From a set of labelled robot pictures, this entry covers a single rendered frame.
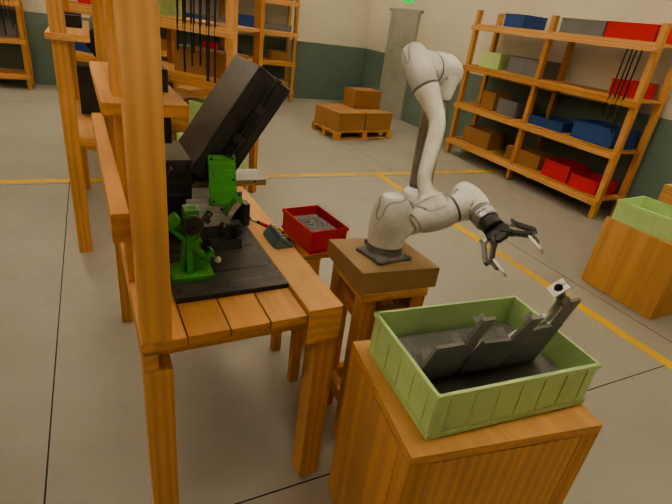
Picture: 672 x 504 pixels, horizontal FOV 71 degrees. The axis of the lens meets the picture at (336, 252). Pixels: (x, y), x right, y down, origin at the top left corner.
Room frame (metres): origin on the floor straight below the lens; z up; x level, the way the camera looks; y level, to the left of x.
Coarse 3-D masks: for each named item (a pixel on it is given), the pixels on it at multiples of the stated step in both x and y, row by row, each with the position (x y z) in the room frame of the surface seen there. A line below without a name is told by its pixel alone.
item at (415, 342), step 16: (416, 336) 1.41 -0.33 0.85; (432, 336) 1.42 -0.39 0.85; (448, 336) 1.44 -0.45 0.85; (464, 336) 1.45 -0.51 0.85; (416, 352) 1.31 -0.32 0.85; (496, 368) 1.29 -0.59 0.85; (512, 368) 1.30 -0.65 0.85; (528, 368) 1.31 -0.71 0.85; (544, 368) 1.32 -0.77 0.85; (448, 384) 1.17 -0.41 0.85; (464, 384) 1.18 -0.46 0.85; (480, 384) 1.19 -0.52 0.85
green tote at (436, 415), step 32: (384, 320) 1.37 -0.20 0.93; (416, 320) 1.42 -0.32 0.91; (448, 320) 1.48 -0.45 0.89; (512, 320) 1.58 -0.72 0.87; (384, 352) 1.26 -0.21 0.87; (544, 352) 1.41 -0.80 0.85; (576, 352) 1.31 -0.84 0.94; (416, 384) 1.08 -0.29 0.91; (512, 384) 1.09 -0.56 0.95; (544, 384) 1.14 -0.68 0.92; (576, 384) 1.21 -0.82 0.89; (416, 416) 1.05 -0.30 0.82; (448, 416) 1.01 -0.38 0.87; (480, 416) 1.06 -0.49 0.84; (512, 416) 1.11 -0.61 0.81
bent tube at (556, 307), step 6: (558, 282) 1.29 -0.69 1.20; (564, 282) 1.29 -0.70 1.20; (552, 288) 1.29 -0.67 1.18; (558, 288) 1.31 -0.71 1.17; (564, 288) 1.27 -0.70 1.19; (552, 294) 1.27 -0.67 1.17; (558, 294) 1.26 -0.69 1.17; (564, 294) 1.29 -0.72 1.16; (558, 300) 1.31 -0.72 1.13; (552, 306) 1.34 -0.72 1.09; (558, 306) 1.32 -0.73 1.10; (546, 312) 1.34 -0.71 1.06; (552, 312) 1.33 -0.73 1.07; (558, 312) 1.33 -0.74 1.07; (546, 318) 1.33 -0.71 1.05; (552, 318) 1.33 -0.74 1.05; (516, 330) 1.32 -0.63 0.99; (510, 336) 1.31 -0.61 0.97
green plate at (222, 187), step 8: (208, 160) 1.87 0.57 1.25; (216, 160) 1.88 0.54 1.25; (224, 160) 1.90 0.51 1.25; (232, 160) 1.92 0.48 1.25; (208, 168) 1.86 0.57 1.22; (216, 168) 1.87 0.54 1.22; (224, 168) 1.89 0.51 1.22; (232, 168) 1.91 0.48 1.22; (208, 176) 1.86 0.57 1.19; (216, 176) 1.87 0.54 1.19; (224, 176) 1.88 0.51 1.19; (232, 176) 1.90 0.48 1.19; (208, 184) 1.91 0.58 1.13; (216, 184) 1.86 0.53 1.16; (224, 184) 1.87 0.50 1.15; (232, 184) 1.89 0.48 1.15; (216, 192) 1.85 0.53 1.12; (224, 192) 1.87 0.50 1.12; (232, 192) 1.88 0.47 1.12; (216, 200) 1.84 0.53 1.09; (224, 200) 1.86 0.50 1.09
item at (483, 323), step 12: (480, 324) 1.11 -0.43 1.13; (468, 336) 1.13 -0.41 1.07; (480, 336) 1.14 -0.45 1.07; (444, 348) 1.10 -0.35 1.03; (456, 348) 1.13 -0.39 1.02; (468, 348) 1.15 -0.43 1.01; (420, 360) 1.18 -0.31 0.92; (432, 360) 1.12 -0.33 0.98; (444, 360) 1.14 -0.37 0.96; (456, 360) 1.17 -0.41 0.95; (432, 372) 1.16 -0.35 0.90; (444, 372) 1.19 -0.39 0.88
